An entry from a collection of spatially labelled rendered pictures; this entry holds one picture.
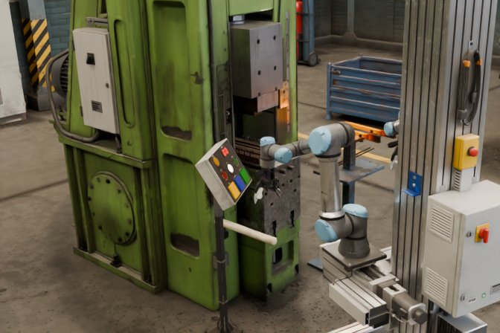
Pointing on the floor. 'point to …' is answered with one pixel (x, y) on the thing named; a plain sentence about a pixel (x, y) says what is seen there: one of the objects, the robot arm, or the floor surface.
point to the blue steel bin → (364, 88)
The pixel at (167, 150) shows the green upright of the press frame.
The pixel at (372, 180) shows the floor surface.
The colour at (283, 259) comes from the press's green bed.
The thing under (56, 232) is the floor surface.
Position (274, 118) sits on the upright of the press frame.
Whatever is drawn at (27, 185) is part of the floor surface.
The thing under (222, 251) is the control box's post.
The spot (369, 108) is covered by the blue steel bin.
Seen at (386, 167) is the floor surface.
